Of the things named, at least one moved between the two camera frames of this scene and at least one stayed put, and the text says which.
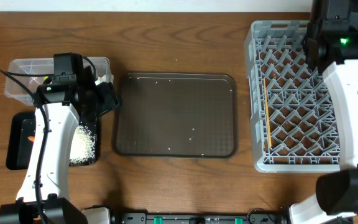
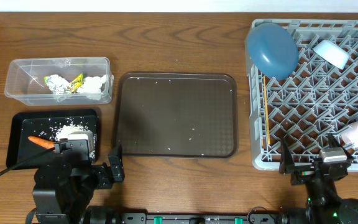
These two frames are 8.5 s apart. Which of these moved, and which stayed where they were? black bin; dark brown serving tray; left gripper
Moved: left gripper
Stayed: black bin; dark brown serving tray
